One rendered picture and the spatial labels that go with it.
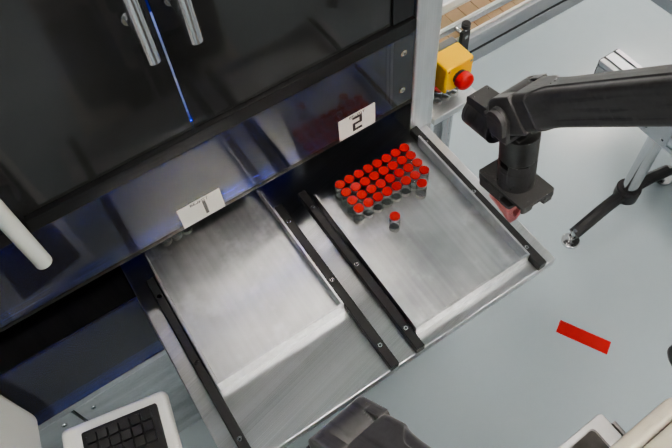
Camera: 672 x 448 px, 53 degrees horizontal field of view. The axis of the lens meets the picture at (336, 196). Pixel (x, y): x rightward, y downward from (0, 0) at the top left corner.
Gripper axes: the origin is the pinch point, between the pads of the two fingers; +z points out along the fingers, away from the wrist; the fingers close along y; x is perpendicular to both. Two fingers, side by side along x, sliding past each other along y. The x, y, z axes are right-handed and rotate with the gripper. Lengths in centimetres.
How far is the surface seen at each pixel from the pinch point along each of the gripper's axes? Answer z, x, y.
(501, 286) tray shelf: 20.2, 0.9, 0.1
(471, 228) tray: 17.9, -2.4, 12.6
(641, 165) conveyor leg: 74, -87, 32
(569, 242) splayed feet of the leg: 102, -66, 37
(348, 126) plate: 0.0, 8.9, 35.7
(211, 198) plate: -1, 39, 35
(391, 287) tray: 18.3, 17.8, 11.3
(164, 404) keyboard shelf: 25, 64, 20
